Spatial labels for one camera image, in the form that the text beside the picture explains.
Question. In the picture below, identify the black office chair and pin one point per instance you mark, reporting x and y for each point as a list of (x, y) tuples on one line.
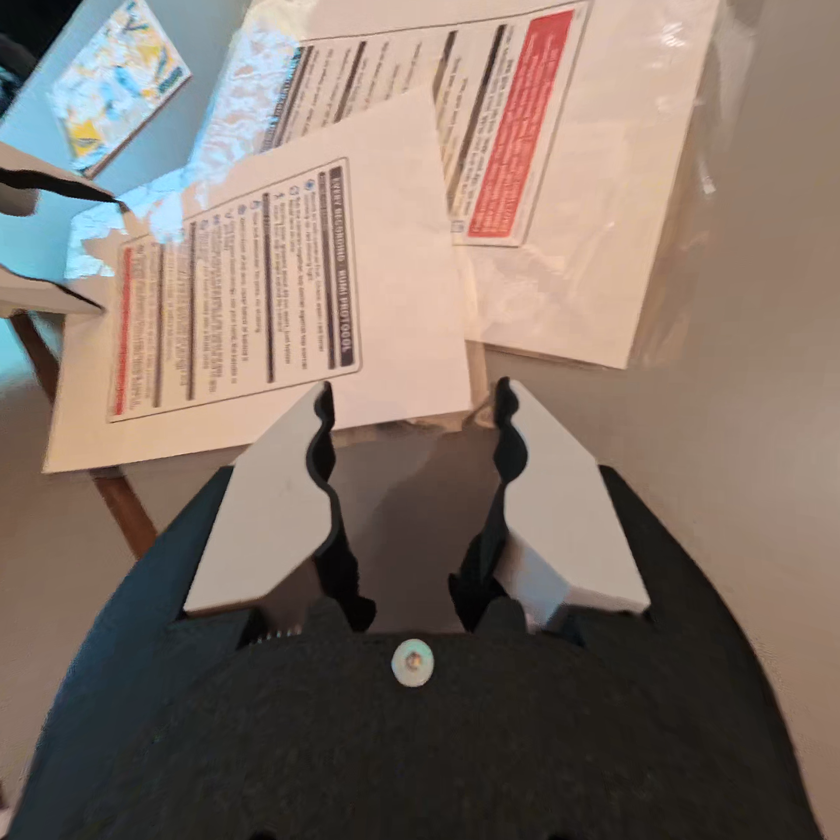
[(26, 26)]

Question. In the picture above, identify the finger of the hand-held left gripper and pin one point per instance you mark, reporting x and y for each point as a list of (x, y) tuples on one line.
[(26, 157), (33, 295)]

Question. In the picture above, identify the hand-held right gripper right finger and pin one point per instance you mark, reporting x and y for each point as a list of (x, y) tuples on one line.
[(564, 525)]

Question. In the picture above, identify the yellow car sticker sheet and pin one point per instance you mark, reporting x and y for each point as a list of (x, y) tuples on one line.
[(118, 85)]

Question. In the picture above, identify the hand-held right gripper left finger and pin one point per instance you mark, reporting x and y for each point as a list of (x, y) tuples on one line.
[(262, 525)]

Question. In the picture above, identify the white printed sheet red label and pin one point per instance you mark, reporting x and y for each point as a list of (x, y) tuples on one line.
[(407, 262), (590, 197)]

